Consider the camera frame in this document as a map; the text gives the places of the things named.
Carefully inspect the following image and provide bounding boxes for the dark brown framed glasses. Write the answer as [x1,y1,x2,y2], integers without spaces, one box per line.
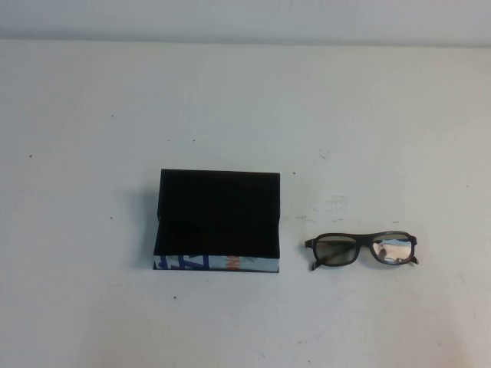
[305,231,420,272]

